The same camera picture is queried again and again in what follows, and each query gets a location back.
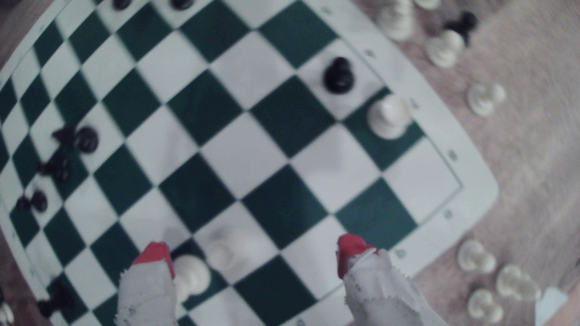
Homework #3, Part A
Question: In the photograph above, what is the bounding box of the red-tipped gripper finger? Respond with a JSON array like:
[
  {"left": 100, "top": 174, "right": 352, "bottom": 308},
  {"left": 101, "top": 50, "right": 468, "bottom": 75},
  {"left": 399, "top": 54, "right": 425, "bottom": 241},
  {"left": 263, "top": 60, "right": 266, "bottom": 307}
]
[
  {"left": 336, "top": 234, "right": 449, "bottom": 326},
  {"left": 114, "top": 241, "right": 178, "bottom": 326}
]

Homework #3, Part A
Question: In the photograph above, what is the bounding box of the white pawn chess piece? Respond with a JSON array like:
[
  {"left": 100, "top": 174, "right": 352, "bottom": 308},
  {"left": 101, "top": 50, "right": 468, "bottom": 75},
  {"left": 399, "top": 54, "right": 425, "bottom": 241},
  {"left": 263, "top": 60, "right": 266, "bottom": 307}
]
[
  {"left": 424, "top": 29, "right": 466, "bottom": 69},
  {"left": 467, "top": 289, "right": 504, "bottom": 324},
  {"left": 457, "top": 239, "right": 497, "bottom": 274},
  {"left": 467, "top": 81, "right": 507, "bottom": 117}
]

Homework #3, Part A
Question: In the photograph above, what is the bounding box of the white queen chess piece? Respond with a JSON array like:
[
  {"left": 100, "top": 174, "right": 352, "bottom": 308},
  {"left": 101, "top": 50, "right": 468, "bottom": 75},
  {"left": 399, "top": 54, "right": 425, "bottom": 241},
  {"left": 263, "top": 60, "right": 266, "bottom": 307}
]
[{"left": 172, "top": 254, "right": 212, "bottom": 303}]

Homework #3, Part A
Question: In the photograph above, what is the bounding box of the black rook chess piece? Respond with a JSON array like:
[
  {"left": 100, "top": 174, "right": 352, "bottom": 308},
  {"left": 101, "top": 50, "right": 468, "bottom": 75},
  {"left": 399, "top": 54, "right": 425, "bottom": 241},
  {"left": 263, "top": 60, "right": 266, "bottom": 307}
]
[{"left": 37, "top": 287, "right": 75, "bottom": 318}]

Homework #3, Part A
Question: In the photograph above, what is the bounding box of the white rook chess piece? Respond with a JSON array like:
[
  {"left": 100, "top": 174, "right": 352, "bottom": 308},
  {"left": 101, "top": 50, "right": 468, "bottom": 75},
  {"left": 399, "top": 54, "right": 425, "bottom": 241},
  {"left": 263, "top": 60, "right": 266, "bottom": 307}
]
[
  {"left": 366, "top": 94, "right": 414, "bottom": 140},
  {"left": 206, "top": 226, "right": 261, "bottom": 272}
]

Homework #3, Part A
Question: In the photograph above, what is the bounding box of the green and white chess mat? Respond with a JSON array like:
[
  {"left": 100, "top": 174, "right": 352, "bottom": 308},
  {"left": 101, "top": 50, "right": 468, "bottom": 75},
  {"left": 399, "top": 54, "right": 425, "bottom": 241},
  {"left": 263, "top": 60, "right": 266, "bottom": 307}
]
[{"left": 0, "top": 0, "right": 500, "bottom": 326}]

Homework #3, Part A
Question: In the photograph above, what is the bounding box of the white bishop chess piece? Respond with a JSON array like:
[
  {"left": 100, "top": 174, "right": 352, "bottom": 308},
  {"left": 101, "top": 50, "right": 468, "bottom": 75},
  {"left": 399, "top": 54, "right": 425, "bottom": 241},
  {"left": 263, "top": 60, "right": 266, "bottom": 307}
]
[{"left": 495, "top": 264, "right": 542, "bottom": 303}]

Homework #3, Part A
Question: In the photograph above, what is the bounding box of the black bishop chess piece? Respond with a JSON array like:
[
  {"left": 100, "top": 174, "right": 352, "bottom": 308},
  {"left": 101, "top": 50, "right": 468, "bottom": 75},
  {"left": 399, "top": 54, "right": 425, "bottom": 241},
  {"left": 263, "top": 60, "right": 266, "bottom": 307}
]
[{"left": 51, "top": 125, "right": 99, "bottom": 155}]

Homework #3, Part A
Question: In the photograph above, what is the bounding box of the white knight chess piece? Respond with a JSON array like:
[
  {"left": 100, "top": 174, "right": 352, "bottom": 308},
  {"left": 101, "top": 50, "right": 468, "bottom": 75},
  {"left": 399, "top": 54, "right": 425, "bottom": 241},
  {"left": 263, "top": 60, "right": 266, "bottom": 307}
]
[{"left": 376, "top": 0, "right": 417, "bottom": 42}]

